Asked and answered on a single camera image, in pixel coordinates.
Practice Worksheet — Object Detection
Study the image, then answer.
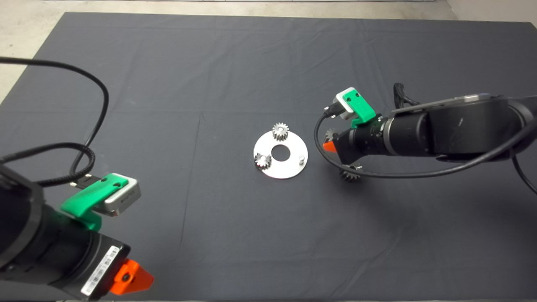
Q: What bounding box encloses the braided black cable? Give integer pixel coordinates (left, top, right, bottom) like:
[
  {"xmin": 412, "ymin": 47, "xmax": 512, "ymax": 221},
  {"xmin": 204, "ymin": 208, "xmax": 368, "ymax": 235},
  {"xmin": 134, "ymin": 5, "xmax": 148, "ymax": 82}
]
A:
[
  {"xmin": 0, "ymin": 143, "xmax": 96, "ymax": 188},
  {"xmin": 393, "ymin": 83, "xmax": 420, "ymax": 107}
]

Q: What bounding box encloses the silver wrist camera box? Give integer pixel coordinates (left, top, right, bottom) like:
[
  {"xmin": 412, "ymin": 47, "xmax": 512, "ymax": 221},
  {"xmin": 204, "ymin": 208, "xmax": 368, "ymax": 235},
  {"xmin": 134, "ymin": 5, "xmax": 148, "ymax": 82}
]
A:
[
  {"xmin": 101, "ymin": 178, "xmax": 141, "ymax": 217},
  {"xmin": 334, "ymin": 87, "xmax": 357, "ymax": 120}
]

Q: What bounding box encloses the green left camera mount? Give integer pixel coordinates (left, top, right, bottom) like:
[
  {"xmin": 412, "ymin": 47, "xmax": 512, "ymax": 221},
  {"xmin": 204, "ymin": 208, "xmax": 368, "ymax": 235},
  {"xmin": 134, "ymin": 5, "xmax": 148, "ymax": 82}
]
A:
[{"xmin": 61, "ymin": 173, "xmax": 129, "ymax": 231}]

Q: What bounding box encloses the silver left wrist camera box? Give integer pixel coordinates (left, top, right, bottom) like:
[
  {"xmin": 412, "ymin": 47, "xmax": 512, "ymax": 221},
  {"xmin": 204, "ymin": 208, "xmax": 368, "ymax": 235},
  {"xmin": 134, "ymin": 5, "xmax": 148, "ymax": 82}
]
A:
[{"xmin": 101, "ymin": 178, "xmax": 141, "ymax": 217}]

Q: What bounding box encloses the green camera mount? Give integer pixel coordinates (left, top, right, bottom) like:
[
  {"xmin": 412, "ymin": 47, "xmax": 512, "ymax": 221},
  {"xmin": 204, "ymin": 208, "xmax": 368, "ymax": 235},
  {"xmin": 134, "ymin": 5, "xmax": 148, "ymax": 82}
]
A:
[
  {"xmin": 342, "ymin": 89, "xmax": 376, "ymax": 128},
  {"xmin": 61, "ymin": 173, "xmax": 129, "ymax": 231}
]

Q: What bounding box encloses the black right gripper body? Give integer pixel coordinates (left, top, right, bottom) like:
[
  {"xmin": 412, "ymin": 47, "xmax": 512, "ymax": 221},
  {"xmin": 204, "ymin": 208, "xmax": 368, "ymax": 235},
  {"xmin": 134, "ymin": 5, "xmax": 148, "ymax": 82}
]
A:
[{"xmin": 334, "ymin": 115, "xmax": 388, "ymax": 166}]

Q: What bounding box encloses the green right camera mount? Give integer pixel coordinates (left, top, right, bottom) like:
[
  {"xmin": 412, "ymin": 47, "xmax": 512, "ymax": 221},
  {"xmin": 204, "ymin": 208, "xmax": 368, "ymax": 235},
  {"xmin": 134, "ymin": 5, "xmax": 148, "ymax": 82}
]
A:
[{"xmin": 342, "ymin": 89, "xmax": 376, "ymax": 128}]

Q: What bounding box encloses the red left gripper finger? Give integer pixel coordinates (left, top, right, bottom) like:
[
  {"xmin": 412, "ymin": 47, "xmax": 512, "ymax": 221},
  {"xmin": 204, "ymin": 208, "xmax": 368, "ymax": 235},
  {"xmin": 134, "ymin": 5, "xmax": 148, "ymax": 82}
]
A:
[{"xmin": 110, "ymin": 259, "xmax": 155, "ymax": 295}]

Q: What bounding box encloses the larger steel gear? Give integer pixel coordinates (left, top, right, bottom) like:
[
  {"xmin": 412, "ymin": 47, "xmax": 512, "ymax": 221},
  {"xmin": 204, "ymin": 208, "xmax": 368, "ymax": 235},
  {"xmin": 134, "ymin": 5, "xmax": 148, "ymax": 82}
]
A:
[{"xmin": 339, "ymin": 166, "xmax": 362, "ymax": 182}]

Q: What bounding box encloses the dark grey table cloth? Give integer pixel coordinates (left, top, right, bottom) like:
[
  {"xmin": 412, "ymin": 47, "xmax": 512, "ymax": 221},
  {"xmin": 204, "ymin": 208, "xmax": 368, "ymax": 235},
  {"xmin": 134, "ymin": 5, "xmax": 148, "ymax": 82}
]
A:
[{"xmin": 0, "ymin": 13, "xmax": 537, "ymax": 301}]

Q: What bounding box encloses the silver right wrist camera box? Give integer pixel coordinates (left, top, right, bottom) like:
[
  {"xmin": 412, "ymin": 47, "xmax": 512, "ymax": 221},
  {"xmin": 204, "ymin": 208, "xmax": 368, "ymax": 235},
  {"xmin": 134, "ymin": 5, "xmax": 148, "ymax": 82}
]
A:
[{"xmin": 334, "ymin": 87, "xmax": 357, "ymax": 120}]

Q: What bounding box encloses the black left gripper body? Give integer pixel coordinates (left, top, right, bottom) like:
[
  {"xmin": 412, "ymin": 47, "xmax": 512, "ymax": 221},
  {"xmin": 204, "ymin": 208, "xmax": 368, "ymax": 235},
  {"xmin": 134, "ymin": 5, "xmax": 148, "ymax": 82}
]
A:
[{"xmin": 13, "ymin": 206, "xmax": 130, "ymax": 300}]

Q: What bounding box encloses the round metal plate with hole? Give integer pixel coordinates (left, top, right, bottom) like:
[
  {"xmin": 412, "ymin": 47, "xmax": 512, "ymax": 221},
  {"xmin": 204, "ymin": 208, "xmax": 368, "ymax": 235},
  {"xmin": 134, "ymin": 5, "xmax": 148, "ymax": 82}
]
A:
[{"xmin": 253, "ymin": 130, "xmax": 308, "ymax": 180}]

